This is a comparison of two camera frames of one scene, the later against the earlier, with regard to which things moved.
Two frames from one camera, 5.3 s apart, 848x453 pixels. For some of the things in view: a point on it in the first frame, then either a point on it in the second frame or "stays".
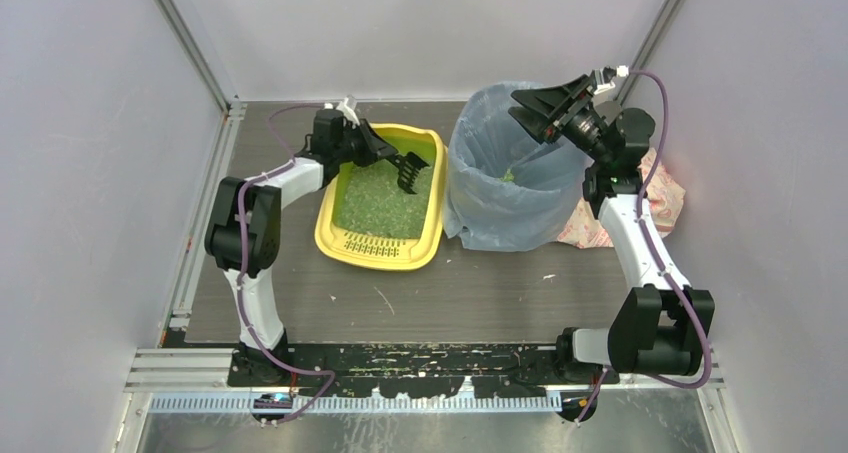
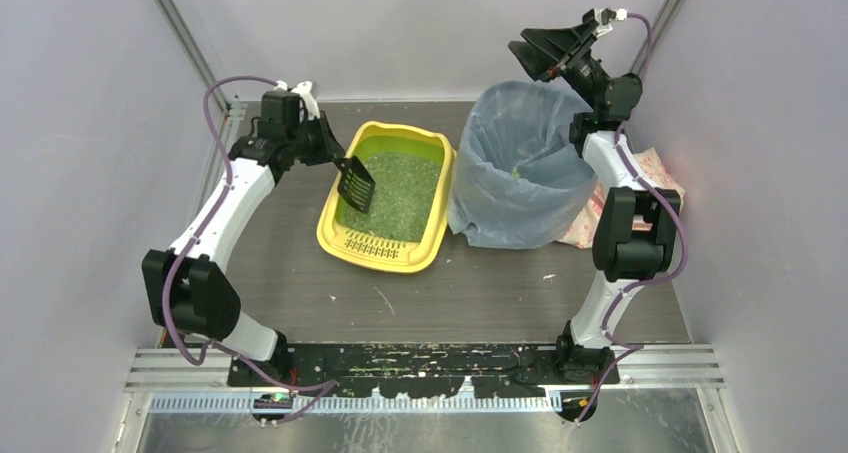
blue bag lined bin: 510,188 stays
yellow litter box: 368,222 stays
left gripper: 361,141 → 318,142
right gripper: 562,110 → 566,53
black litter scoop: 408,167 → 355,182
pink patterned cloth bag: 586,230 stays
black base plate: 416,370 stays
